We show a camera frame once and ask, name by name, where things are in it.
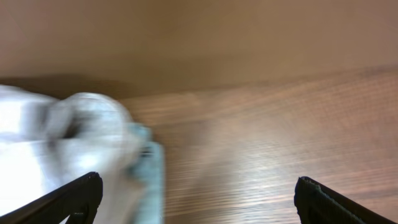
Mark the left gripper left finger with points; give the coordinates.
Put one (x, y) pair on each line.
(74, 202)

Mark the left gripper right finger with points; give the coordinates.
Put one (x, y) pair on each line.
(318, 204)

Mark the folded light blue jeans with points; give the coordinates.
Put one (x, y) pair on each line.
(150, 171)

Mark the beige khaki shorts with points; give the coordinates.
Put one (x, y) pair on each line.
(47, 143)

